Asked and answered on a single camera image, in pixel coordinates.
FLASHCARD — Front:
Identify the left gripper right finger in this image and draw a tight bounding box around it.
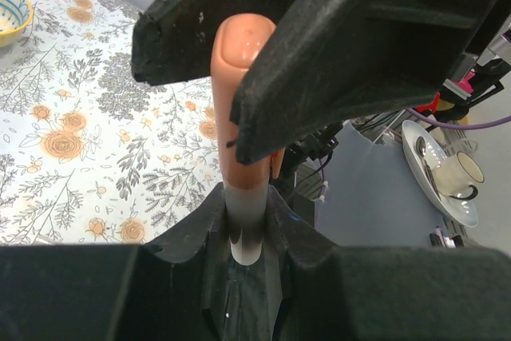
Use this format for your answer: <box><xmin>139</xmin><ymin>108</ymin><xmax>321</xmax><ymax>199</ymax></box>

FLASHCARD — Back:
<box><xmin>267</xmin><ymin>188</ymin><xmax>510</xmax><ymax>340</ymax></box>

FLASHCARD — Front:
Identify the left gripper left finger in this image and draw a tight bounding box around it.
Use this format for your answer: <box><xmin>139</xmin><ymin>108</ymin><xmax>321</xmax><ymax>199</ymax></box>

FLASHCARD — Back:
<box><xmin>1</xmin><ymin>185</ymin><xmax>224</xmax><ymax>340</ymax></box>

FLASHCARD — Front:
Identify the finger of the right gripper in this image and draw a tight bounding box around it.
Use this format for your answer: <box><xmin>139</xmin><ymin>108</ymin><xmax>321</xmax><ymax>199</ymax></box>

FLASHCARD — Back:
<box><xmin>236</xmin><ymin>0</ymin><xmax>510</xmax><ymax>165</ymax></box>
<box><xmin>131</xmin><ymin>0</ymin><xmax>295</xmax><ymax>85</ymax></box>

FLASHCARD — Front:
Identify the grey orange marker pen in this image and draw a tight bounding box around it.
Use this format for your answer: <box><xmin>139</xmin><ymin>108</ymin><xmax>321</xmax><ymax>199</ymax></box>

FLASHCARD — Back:
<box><xmin>224</xmin><ymin>182</ymin><xmax>268</xmax><ymax>266</ymax></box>

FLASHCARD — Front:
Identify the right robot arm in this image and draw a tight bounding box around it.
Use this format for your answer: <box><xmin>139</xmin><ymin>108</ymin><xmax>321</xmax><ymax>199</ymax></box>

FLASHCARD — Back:
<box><xmin>131</xmin><ymin>0</ymin><xmax>510</xmax><ymax>174</ymax></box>

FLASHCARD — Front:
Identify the floral tablecloth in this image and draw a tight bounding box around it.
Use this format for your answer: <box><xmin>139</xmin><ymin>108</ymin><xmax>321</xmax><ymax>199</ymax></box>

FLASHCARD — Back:
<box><xmin>1</xmin><ymin>0</ymin><xmax>220</xmax><ymax>245</ymax></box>

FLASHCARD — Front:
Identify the yellow patterned bowl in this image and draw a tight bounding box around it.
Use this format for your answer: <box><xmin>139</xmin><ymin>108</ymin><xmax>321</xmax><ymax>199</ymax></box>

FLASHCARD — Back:
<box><xmin>0</xmin><ymin>0</ymin><xmax>34</xmax><ymax>48</ymax></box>

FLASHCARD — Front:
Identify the white saucer with cup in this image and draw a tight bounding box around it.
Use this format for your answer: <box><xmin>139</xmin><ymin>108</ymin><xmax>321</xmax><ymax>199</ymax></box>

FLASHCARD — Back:
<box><xmin>401</xmin><ymin>120</ymin><xmax>485</xmax><ymax>228</ymax></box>

